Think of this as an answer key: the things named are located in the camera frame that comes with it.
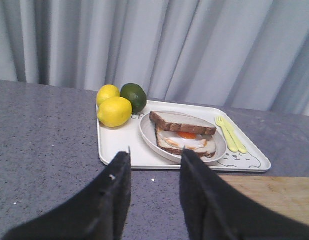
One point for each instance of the yellow lemon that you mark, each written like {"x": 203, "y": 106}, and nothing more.
{"x": 114, "y": 112}
{"x": 106, "y": 92}

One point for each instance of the bottom bread slice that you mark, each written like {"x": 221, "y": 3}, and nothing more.
{"x": 208, "y": 151}

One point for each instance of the white bear tray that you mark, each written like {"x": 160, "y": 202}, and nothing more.
{"x": 128, "y": 138}

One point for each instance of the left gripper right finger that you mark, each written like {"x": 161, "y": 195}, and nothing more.
{"x": 214, "y": 210}

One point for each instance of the wooden cutting board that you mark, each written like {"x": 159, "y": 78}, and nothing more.
{"x": 288, "y": 196}

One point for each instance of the fried egg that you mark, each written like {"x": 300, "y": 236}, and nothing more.
{"x": 183, "y": 140}

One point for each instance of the yellow plastic fork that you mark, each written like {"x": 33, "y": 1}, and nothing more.
{"x": 229, "y": 140}

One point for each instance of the rear yellow lemon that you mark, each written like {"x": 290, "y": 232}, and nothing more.
{"x": 106, "y": 92}

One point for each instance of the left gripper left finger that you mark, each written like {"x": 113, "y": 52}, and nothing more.
{"x": 98, "y": 212}

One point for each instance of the white bread slice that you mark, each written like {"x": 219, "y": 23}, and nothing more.
{"x": 180, "y": 122}

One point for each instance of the front yellow lemon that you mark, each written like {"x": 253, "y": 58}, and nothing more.
{"x": 114, "y": 112}

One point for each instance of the green lime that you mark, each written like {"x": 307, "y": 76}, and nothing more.
{"x": 136, "y": 95}

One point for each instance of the white round plate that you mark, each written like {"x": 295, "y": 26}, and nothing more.
{"x": 148, "y": 133}

